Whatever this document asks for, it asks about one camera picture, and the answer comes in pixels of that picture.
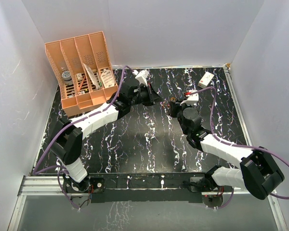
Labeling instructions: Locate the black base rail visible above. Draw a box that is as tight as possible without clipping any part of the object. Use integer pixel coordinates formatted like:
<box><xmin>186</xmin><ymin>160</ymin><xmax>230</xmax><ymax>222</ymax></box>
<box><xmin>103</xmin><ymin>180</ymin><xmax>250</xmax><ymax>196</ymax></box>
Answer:
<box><xmin>63</xmin><ymin>172</ymin><xmax>232</xmax><ymax>205</ymax></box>

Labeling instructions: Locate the orange plastic file organizer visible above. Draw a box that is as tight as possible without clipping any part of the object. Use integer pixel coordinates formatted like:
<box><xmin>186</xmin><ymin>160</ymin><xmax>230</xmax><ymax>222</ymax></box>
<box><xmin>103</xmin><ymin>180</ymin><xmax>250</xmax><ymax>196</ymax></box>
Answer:
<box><xmin>45</xmin><ymin>31</ymin><xmax>118</xmax><ymax>117</ymax></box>

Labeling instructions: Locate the small white box in organizer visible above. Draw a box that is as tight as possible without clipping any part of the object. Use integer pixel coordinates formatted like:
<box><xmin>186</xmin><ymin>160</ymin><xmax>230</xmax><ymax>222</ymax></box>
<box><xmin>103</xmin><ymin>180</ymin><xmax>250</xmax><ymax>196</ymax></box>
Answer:
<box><xmin>76</xmin><ymin>73</ymin><xmax>83</xmax><ymax>81</ymax></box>

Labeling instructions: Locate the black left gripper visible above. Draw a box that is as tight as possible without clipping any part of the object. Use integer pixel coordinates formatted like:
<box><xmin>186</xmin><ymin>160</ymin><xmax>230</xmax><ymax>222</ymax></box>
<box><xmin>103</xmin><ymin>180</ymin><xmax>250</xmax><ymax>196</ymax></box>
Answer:
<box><xmin>129</xmin><ymin>83</ymin><xmax>164</xmax><ymax>107</ymax></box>

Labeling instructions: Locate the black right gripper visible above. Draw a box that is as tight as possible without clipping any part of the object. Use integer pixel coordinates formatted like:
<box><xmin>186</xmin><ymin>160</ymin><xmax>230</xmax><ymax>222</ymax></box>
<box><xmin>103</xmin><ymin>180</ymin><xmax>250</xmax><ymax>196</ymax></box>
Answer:
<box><xmin>170</xmin><ymin>98</ymin><xmax>193</xmax><ymax>135</ymax></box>

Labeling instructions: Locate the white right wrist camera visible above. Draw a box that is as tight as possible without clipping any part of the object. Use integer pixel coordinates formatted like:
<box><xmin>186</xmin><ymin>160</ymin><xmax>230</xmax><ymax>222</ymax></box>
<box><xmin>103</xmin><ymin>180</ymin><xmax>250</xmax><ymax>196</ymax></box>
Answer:
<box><xmin>181</xmin><ymin>90</ymin><xmax>199</xmax><ymax>105</ymax></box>

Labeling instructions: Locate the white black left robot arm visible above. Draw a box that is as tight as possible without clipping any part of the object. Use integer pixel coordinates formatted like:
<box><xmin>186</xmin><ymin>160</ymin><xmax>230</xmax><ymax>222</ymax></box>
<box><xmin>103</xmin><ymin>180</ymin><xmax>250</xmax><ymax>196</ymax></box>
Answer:
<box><xmin>50</xmin><ymin>83</ymin><xmax>162</xmax><ymax>192</ymax></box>

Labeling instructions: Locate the red pencil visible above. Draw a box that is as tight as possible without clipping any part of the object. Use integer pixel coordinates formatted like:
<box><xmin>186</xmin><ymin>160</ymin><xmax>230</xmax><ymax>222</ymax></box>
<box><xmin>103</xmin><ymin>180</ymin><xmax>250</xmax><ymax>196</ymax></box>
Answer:
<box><xmin>78</xmin><ymin>77</ymin><xmax>86</xmax><ymax>92</ymax></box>

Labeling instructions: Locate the white label packet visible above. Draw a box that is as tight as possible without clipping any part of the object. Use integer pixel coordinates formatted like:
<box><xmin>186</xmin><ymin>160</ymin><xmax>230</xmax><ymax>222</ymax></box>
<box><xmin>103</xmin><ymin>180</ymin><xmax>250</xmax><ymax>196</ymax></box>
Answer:
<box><xmin>101</xmin><ymin>69</ymin><xmax>116</xmax><ymax>88</ymax></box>

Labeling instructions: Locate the purple cable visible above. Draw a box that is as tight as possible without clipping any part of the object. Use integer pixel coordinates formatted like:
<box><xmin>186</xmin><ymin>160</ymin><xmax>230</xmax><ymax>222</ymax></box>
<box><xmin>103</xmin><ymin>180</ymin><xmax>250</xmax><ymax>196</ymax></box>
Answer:
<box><xmin>185</xmin><ymin>86</ymin><xmax>289</xmax><ymax>200</ymax></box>
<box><xmin>32</xmin><ymin>65</ymin><xmax>139</xmax><ymax>176</ymax></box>

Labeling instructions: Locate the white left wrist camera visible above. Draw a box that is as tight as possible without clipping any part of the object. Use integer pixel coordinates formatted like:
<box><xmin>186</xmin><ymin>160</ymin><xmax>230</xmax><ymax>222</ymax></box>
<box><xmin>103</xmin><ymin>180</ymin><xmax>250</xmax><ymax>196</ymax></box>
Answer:
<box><xmin>135</xmin><ymin>69</ymin><xmax>149</xmax><ymax>86</ymax></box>

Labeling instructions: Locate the grey tape roll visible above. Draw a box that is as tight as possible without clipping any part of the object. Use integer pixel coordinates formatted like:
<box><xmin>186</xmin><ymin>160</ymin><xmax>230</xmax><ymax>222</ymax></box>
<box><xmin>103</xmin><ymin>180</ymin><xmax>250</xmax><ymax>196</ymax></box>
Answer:
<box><xmin>61</xmin><ymin>68</ymin><xmax>73</xmax><ymax>85</ymax></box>

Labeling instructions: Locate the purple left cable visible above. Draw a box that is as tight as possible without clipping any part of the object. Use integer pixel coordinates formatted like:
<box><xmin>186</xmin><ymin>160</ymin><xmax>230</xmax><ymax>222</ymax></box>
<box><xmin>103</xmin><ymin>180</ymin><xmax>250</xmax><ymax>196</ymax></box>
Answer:
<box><xmin>32</xmin><ymin>65</ymin><xmax>139</xmax><ymax>176</ymax></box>

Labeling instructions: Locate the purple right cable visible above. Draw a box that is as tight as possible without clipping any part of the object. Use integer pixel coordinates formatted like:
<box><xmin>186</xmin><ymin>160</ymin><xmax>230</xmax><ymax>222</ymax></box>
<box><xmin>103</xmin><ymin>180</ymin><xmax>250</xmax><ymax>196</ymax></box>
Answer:
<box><xmin>185</xmin><ymin>86</ymin><xmax>289</xmax><ymax>200</ymax></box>

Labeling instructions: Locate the white red small box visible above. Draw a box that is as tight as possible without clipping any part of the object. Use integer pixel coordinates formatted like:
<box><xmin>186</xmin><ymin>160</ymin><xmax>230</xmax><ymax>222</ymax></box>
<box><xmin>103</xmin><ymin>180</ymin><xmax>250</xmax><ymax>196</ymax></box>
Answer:
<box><xmin>198</xmin><ymin>72</ymin><xmax>214</xmax><ymax>89</ymax></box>

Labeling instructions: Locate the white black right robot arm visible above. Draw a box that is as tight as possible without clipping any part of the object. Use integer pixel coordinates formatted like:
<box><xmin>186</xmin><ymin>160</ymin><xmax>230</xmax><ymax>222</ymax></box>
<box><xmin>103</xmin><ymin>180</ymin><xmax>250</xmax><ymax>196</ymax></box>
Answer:
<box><xmin>168</xmin><ymin>100</ymin><xmax>285</xmax><ymax>200</ymax></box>

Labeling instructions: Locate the white paper card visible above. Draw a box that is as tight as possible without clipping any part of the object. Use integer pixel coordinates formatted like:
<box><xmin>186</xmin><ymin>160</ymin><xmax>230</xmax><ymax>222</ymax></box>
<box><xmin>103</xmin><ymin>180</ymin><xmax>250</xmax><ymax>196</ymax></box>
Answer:
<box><xmin>84</xmin><ymin>64</ymin><xmax>100</xmax><ymax>90</ymax></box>

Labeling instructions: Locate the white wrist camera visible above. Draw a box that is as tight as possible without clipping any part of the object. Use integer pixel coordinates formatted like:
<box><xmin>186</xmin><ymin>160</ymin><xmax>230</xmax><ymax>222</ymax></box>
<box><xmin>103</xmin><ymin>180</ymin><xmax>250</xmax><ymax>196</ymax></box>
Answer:
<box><xmin>181</xmin><ymin>90</ymin><xmax>199</xmax><ymax>105</ymax></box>
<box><xmin>135</xmin><ymin>69</ymin><xmax>149</xmax><ymax>86</ymax></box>

